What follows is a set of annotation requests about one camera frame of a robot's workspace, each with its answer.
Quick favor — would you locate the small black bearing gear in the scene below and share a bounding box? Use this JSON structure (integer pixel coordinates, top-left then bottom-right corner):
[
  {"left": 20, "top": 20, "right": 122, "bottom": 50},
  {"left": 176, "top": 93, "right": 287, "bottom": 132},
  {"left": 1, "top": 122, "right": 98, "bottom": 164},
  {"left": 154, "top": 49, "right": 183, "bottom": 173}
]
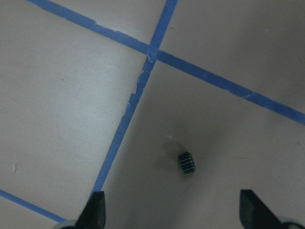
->
[{"left": 178, "top": 152, "right": 196, "bottom": 174}]

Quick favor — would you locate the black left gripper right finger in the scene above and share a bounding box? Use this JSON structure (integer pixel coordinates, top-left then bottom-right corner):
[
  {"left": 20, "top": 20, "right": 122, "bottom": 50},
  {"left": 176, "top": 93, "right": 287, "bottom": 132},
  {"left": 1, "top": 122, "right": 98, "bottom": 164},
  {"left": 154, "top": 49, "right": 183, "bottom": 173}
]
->
[{"left": 239, "top": 189, "right": 282, "bottom": 229}]

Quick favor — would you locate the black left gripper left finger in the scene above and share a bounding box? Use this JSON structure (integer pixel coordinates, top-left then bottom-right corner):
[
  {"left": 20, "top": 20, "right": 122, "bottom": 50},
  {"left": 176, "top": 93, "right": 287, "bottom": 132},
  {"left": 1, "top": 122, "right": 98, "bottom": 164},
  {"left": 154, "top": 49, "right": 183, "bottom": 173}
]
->
[{"left": 74, "top": 191, "right": 106, "bottom": 229}]

